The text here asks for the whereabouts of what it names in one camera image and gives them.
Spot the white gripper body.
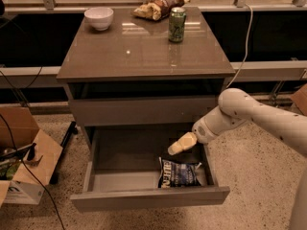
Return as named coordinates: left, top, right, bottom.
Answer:
left=192, top=106, right=247, bottom=144

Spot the blue chip bag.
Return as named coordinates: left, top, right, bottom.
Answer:
left=158, top=158, right=201, bottom=188

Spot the cardboard box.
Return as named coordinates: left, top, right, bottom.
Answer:
left=0, top=107, right=62, bottom=207

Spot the closed grey top drawer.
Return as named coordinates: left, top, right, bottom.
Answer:
left=69, top=96, right=217, bottom=127

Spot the black cable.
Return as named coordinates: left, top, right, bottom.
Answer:
left=0, top=112, right=66, bottom=230

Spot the green soda can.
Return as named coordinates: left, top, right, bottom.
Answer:
left=168, top=7, right=186, bottom=43

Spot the white cable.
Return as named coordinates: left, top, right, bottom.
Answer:
left=225, top=3, right=253, bottom=90

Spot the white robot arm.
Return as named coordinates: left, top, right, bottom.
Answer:
left=168, top=88, right=307, bottom=230

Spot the grey drawer cabinet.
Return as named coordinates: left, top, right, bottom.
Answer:
left=57, top=7, right=234, bottom=144

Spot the white bowl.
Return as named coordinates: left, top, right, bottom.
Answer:
left=84, top=7, right=114, bottom=31

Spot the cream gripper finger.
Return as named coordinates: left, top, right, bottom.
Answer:
left=168, top=132, right=198, bottom=155

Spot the brown chip bag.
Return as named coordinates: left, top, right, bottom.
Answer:
left=131, top=0, right=190, bottom=21

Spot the black metal bar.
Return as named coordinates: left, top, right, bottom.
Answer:
left=50, top=121, right=78, bottom=185

